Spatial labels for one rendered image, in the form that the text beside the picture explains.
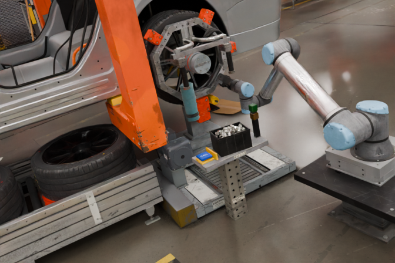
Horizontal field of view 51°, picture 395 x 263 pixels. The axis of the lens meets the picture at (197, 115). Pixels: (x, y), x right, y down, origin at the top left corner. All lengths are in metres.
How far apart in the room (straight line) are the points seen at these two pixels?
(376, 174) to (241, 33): 1.51
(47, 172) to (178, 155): 0.81
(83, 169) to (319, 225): 1.41
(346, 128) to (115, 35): 1.24
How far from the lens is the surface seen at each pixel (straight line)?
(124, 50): 2.24
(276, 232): 2.47
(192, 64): 2.69
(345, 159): 2.31
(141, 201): 2.64
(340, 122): 2.10
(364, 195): 2.20
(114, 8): 2.21
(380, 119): 2.21
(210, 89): 2.93
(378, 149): 2.28
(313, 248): 2.36
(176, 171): 2.76
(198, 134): 3.16
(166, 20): 2.81
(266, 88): 2.75
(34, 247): 2.59
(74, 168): 2.57
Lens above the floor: 1.57
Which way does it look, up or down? 22 degrees down
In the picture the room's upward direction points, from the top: 12 degrees counter-clockwise
